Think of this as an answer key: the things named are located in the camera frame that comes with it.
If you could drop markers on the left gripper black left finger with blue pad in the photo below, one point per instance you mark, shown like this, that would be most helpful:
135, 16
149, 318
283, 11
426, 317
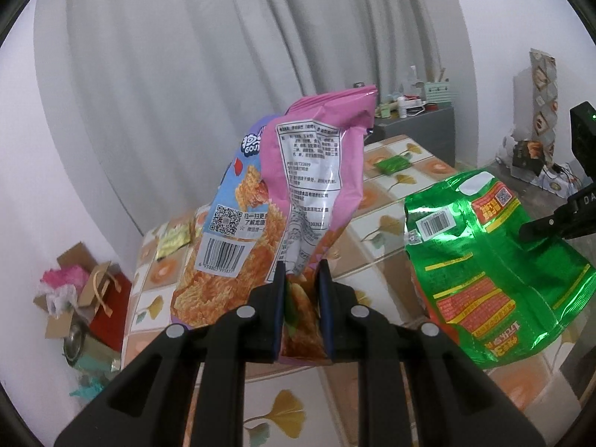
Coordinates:
188, 384

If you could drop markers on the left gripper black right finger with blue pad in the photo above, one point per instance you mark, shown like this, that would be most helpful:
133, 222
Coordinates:
416, 386

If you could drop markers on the green snack bag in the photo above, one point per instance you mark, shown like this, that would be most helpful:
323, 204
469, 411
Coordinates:
500, 298

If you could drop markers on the blue orange snack bag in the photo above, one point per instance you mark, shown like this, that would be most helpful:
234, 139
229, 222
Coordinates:
234, 254

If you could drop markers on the pink snack bag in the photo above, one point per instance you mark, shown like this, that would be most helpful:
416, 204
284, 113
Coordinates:
312, 161

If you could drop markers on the rolled patterned mat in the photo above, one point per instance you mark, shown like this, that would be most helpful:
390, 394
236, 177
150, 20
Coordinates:
545, 95

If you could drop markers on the red gift bag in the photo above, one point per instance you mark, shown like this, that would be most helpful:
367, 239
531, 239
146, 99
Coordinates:
110, 329

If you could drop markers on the yellow green sachet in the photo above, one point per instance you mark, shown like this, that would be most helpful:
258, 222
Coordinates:
173, 239

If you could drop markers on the cardboard box pile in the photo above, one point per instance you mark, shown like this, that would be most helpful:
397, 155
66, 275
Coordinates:
77, 290

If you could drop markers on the grey cabinet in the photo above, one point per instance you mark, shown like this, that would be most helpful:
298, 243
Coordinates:
434, 131

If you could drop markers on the mint green storage box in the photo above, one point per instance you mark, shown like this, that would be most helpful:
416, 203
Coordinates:
438, 92

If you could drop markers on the small green sachet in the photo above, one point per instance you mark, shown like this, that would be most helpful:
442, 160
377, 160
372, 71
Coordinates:
393, 165

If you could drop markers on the grey curtain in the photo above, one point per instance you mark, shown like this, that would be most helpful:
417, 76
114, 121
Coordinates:
147, 99

